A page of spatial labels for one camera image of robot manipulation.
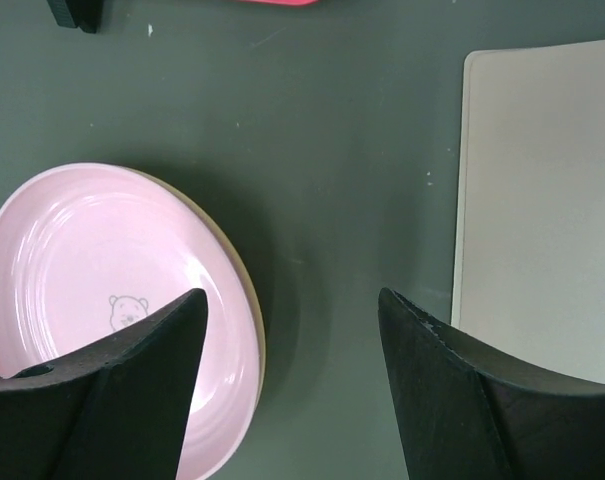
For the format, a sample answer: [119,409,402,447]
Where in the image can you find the pink plate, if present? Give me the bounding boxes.
[0,163,260,479]

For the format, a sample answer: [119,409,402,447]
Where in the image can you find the red-framed whiteboard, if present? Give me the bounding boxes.
[237,0,320,8]

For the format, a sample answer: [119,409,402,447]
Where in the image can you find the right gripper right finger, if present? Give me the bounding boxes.
[378,288,605,479]

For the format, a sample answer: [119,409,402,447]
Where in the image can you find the pink board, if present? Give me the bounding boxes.
[451,40,605,384]

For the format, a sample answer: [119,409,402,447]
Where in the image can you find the yellow plate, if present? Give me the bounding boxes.
[128,167,267,406]

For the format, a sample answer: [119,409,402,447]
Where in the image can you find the black whiteboard stand foot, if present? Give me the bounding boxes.
[47,0,105,34]

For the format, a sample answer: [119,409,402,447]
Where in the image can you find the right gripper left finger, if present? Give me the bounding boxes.
[0,289,208,479]

